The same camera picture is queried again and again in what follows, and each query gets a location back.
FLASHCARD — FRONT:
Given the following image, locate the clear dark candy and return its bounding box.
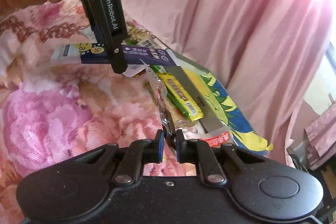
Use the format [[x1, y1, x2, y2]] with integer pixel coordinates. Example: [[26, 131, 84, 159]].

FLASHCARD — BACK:
[[141, 59, 177, 156]]

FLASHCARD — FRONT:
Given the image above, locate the purple white sachet packet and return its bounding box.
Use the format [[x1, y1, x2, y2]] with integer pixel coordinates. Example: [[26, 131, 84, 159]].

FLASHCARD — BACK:
[[50, 43, 178, 66]]

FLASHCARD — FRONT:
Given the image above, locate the yellow green candy bar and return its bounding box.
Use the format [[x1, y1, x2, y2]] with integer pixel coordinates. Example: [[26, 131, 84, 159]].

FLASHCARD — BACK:
[[157, 73, 204, 122]]

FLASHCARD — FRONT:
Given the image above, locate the rice cracker pack red text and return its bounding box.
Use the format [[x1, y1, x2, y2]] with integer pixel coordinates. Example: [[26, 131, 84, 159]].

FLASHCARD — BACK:
[[178, 122, 236, 148]]

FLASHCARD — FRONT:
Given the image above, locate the nut bar clear wrapper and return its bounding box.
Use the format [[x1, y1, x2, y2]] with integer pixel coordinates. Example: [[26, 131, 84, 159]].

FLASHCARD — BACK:
[[125, 19, 166, 49]]

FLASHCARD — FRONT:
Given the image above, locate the grey tray with cartoon towel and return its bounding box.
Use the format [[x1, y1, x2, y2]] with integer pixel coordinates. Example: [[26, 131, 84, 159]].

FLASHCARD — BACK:
[[123, 17, 274, 159]]

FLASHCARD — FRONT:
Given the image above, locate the pink floral bedspread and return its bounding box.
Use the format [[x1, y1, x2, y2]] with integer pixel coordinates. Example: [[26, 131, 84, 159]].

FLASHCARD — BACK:
[[0, 0, 198, 224]]

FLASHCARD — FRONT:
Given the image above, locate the purple window curtain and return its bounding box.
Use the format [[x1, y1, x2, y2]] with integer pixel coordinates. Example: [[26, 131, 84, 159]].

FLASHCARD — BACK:
[[305, 103, 336, 170]]

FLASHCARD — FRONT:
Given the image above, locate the pink curtain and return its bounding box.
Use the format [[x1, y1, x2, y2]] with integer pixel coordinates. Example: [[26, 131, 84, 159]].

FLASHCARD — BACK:
[[122, 0, 335, 164]]

